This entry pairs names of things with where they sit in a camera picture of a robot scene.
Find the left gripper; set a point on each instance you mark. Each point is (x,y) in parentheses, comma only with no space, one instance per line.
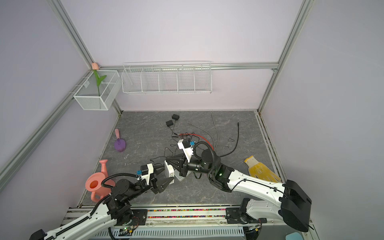
(157,184)

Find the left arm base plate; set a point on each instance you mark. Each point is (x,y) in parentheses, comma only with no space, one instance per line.
(135,217)

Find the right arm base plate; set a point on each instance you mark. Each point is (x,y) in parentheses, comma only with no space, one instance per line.
(236,216)

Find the black power adapter near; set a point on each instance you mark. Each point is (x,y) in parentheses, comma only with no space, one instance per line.
(169,123)

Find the purple trowel pink handle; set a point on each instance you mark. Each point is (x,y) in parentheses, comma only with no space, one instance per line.
(120,144)

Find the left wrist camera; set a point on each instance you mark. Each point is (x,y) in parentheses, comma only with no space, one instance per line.
(146,171)

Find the artificial tulip flower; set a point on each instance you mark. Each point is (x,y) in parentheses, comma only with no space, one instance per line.
(99,79)

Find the white mesh box basket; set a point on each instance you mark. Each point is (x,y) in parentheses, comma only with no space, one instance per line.
(87,95)

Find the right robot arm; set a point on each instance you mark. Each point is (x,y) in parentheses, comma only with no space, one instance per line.
(286,201)

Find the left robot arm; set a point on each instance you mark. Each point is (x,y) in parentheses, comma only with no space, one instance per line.
(111,210)

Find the black power adapter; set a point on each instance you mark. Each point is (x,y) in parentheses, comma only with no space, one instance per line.
(169,123)
(175,117)

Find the white wire shelf basket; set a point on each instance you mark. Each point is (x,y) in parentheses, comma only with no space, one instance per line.
(167,77)

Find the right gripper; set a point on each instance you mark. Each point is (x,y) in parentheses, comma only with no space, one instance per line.
(184,167)

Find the yellow work glove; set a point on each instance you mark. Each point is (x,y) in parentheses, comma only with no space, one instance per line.
(260,171)

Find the pink watering can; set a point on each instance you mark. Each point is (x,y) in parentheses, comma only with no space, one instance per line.
(93,183)

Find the black power adapter far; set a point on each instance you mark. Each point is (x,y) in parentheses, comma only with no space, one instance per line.
(175,117)

